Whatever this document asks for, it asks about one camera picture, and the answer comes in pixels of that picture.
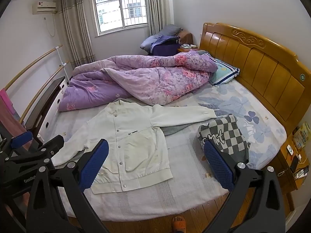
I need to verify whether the right striped curtain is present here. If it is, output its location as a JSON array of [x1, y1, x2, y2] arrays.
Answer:
[[146, 0, 171, 35]]

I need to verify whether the yellow green packet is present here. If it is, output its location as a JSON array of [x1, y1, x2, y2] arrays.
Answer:
[[293, 122, 310, 149]]

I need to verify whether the black phone on nightstand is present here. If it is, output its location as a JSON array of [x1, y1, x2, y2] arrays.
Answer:
[[290, 155, 299, 173]]

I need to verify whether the window with bars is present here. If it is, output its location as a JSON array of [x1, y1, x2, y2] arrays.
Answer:
[[92, 0, 148, 36]]

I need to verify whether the grey hoodie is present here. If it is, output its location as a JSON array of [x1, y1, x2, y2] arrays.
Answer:
[[161, 124, 191, 136]]

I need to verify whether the far wooden nightstand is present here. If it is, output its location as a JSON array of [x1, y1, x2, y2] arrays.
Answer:
[[178, 30, 198, 53]]

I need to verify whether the dark dresser with white drawers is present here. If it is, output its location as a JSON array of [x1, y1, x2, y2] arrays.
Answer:
[[25, 76, 67, 145]]

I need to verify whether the pile of blue-grey bedding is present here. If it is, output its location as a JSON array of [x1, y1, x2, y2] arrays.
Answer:
[[140, 24, 182, 57]]

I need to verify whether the wooden clothes rail rack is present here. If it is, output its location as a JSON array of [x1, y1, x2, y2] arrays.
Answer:
[[1, 43, 72, 117]]

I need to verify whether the wooden headboard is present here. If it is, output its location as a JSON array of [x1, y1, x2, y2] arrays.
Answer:
[[199, 23, 310, 135]]

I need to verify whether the white button jacket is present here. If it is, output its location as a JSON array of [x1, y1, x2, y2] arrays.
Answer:
[[52, 100, 216, 194]]

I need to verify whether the striped curtain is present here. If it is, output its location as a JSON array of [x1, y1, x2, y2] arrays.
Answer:
[[56, 0, 95, 68], [146, 0, 171, 35]]

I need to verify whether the wooden nightstand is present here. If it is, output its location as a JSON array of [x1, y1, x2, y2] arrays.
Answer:
[[178, 30, 198, 53], [269, 135, 309, 216]]

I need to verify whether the striped light blue pillow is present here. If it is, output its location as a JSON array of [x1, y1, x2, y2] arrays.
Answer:
[[203, 52, 240, 86]]

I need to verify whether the checkered folded garment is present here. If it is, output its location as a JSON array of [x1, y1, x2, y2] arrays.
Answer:
[[197, 114, 250, 163]]

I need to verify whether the orange slipper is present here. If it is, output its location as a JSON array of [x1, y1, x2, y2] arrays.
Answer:
[[172, 216, 187, 233]]

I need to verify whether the left striped curtain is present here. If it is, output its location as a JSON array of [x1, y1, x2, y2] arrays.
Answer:
[[56, 0, 95, 68]]

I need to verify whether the wooden right nightstand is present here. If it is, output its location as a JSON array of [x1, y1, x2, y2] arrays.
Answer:
[[269, 135, 309, 216]]

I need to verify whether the purple floral quilt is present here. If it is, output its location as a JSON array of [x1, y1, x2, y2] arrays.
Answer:
[[59, 50, 218, 111]]

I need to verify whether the pink hanging cloth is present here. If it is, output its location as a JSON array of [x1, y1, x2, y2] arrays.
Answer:
[[1, 88, 26, 137]]

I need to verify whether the wall air conditioner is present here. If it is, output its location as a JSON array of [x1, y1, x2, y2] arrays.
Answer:
[[32, 1, 57, 15]]

